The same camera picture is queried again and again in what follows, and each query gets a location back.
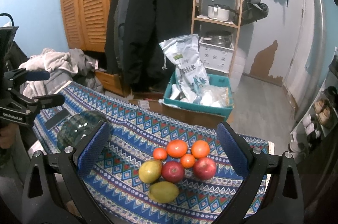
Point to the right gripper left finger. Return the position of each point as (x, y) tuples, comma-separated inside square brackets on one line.
[(42, 201)]

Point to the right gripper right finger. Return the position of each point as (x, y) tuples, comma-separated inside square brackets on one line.
[(283, 200)]

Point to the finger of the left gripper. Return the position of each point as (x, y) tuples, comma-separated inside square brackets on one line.
[(45, 101), (37, 75)]

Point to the red apple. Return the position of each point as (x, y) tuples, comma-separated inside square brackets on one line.
[(173, 171), (204, 168)]

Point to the large orange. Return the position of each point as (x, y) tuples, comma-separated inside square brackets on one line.
[(200, 149), (176, 148)]

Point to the small orange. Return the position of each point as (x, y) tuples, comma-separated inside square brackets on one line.
[(160, 154), (187, 161)]

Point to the black smartphone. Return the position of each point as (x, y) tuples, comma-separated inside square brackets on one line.
[(56, 119)]

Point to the clear glass bowl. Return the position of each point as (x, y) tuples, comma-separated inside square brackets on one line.
[(79, 125)]

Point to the pile of grey clothes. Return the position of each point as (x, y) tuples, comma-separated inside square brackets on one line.
[(62, 67)]

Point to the patterned blue tablecloth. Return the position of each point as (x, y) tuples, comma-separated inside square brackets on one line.
[(114, 180)]

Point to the shoe rack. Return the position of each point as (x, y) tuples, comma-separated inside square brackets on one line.
[(319, 119)]

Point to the clear plastic bag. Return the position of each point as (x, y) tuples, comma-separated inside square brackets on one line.
[(214, 96)]

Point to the teal cardboard box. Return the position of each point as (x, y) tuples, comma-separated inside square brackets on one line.
[(214, 80)]

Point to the white door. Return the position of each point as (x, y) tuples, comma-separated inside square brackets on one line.
[(275, 39)]

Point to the black hanging jacket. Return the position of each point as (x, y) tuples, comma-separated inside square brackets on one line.
[(134, 31)]

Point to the white rice bag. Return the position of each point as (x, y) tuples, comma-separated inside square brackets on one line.
[(190, 74)]

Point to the white storage basket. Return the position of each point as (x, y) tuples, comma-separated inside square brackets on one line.
[(215, 57)]

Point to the steel pot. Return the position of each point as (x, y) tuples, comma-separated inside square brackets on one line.
[(219, 38)]

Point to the grey hanging bag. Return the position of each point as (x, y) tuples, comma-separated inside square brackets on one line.
[(253, 10)]

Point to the white cooking pot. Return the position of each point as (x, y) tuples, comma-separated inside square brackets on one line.
[(218, 12)]

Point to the wooden shelf rack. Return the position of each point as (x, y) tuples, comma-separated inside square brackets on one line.
[(219, 2)]

